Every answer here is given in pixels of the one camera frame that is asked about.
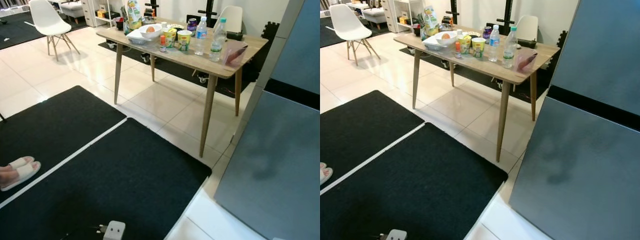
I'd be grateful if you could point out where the grey steel fridge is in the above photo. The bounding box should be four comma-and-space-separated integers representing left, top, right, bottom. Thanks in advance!
214, 0, 321, 240
509, 0, 640, 240

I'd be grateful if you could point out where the steel fridge door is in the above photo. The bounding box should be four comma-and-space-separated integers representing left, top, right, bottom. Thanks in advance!
550, 0, 640, 117
214, 89, 321, 240
509, 96, 640, 240
270, 0, 321, 96

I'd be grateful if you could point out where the black carpet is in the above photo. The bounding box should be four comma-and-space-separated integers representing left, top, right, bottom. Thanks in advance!
0, 11, 88, 51
320, 17, 386, 48

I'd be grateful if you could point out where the white shell chair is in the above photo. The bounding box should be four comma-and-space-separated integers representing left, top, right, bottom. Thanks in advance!
28, 0, 81, 62
515, 15, 539, 43
329, 4, 381, 66
218, 6, 244, 36

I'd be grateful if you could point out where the pink plastic cup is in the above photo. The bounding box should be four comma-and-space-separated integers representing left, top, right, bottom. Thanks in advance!
223, 41, 248, 68
515, 48, 539, 74

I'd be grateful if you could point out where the grey ottoman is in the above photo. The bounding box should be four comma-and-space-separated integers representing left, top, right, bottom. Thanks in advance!
59, 0, 86, 23
361, 5, 387, 28

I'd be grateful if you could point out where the white shelf unit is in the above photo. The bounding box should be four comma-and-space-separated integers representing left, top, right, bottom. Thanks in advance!
80, 0, 126, 28
382, 0, 426, 33

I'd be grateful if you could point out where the green cap water bottle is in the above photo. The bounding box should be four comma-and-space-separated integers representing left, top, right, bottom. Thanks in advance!
502, 26, 519, 69
210, 18, 227, 63

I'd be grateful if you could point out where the white plastic tray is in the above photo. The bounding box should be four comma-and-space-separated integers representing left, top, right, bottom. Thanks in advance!
422, 36, 446, 51
125, 29, 151, 46

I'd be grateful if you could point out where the light wooden table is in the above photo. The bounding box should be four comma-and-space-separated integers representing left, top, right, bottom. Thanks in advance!
393, 22, 561, 163
96, 19, 269, 159

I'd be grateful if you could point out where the white bowl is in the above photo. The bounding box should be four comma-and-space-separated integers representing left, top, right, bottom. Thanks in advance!
138, 23, 163, 40
434, 31, 458, 47

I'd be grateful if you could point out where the yellow green snack bag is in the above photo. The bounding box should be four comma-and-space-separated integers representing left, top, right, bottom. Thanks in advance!
126, 0, 143, 31
422, 6, 440, 37

